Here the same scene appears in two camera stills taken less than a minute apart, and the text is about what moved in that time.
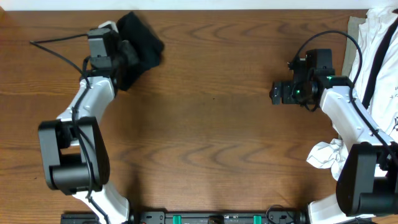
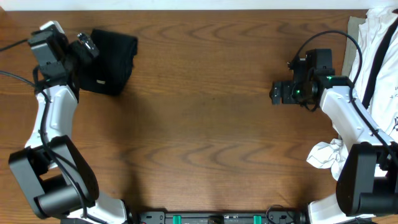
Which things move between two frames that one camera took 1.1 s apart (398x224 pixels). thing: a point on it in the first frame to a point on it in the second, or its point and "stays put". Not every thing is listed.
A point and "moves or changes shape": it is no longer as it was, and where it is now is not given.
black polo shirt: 149,47 moves or changes shape
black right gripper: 275,93 stays put
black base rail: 210,218 stays put
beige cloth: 351,48 stays put
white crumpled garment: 375,83 stays put
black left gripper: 125,58 to 76,53
